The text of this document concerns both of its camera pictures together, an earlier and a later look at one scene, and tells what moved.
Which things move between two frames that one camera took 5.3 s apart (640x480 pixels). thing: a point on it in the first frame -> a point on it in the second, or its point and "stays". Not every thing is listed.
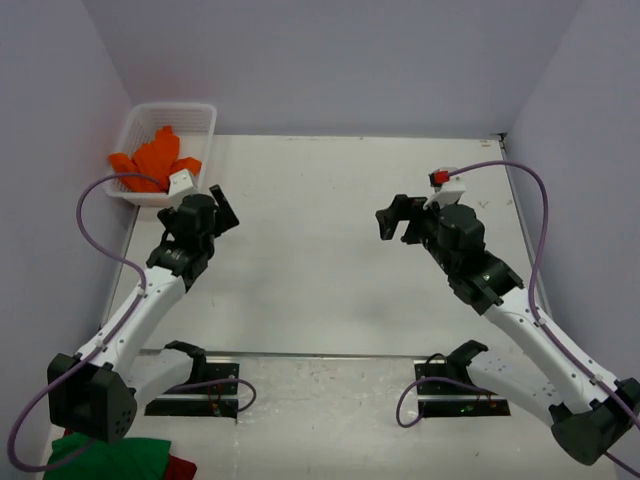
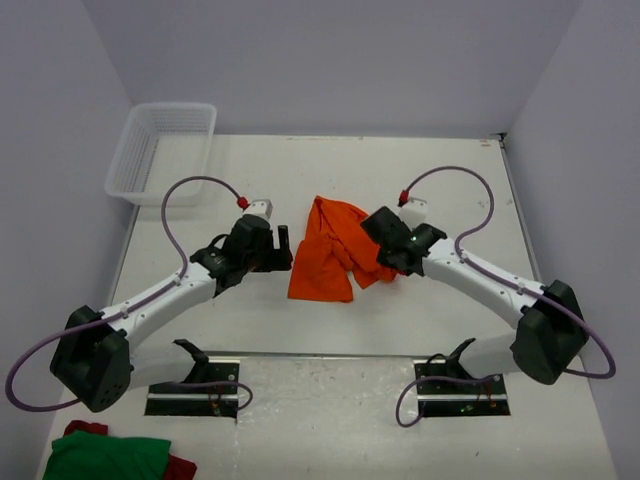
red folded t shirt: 180,469 stays
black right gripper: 411,208 -> 382,258
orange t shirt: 158,159 -> 337,248
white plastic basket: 193,124 stays
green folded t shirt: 121,459 stays
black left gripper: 223,218 -> 278,259
